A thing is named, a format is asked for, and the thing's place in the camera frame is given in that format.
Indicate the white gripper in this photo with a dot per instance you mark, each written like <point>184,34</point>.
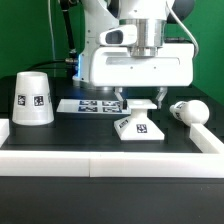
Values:
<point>114,67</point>

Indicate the white lamp base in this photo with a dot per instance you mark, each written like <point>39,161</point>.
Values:
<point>138,126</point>

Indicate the white lamp bulb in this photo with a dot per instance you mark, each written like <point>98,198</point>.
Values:
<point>193,111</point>

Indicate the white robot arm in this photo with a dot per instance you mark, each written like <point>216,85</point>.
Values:
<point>125,46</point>

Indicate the white lamp shade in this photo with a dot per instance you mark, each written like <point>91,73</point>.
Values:
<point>32,101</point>

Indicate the white marker tag sheet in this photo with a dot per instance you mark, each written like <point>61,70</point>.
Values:
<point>90,106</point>

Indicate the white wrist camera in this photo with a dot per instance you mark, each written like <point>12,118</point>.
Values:
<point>124,35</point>

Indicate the white left wall bar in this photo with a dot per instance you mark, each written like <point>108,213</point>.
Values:
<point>4,130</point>

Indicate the white front wall bar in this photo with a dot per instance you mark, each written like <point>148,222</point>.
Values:
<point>109,164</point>

